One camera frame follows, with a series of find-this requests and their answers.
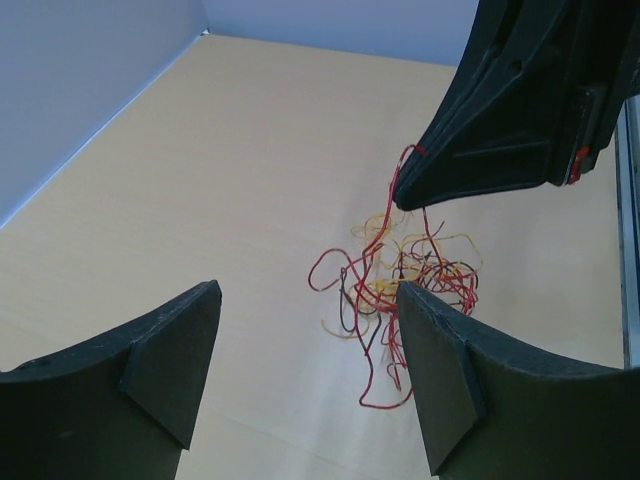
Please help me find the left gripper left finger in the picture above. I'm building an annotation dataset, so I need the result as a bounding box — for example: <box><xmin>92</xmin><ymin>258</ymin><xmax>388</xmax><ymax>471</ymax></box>
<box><xmin>1</xmin><ymin>280</ymin><xmax>221</xmax><ymax>479</ymax></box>

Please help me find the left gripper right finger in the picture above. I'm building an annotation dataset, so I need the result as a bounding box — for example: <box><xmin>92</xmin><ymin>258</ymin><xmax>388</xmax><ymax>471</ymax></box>
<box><xmin>397</xmin><ymin>283</ymin><xmax>639</xmax><ymax>479</ymax></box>

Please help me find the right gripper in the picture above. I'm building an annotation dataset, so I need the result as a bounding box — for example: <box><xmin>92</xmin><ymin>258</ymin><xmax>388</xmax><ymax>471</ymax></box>
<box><xmin>393</xmin><ymin>1</ymin><xmax>639</xmax><ymax>211</ymax></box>

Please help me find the wire bundle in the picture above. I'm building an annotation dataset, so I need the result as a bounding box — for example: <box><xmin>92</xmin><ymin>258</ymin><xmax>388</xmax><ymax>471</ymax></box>
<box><xmin>307</xmin><ymin>208</ymin><xmax>485</xmax><ymax>411</ymax></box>

